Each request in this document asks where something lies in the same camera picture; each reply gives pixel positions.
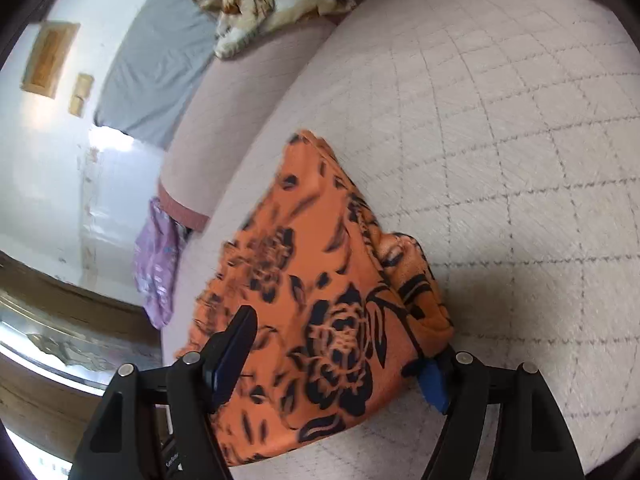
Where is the wooden door with stained glass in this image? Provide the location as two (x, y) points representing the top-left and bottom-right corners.
(0, 250), (169, 467)

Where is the purple floral cloth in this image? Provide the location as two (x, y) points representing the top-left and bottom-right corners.
(132, 197), (189, 331)

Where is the orange black floral garment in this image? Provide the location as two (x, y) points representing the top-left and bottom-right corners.
(175, 130), (456, 468)

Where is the large wooden picture frame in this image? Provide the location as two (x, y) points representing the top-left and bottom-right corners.
(21, 21), (81, 99)

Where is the quilted white bed cover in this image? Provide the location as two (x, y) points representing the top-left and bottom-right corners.
(160, 0), (640, 480)

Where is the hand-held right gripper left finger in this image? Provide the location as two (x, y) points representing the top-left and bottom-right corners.
(67, 305), (259, 480)

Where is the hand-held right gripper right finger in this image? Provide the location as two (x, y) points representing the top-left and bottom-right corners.
(402, 344), (586, 480)

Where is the tiger print blanket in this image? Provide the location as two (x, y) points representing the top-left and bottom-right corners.
(192, 0), (362, 59)

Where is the pink bolster cushion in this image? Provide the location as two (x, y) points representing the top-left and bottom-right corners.
(157, 12), (347, 234)

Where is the grey sheet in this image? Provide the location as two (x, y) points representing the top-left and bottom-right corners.
(92, 0), (224, 151)

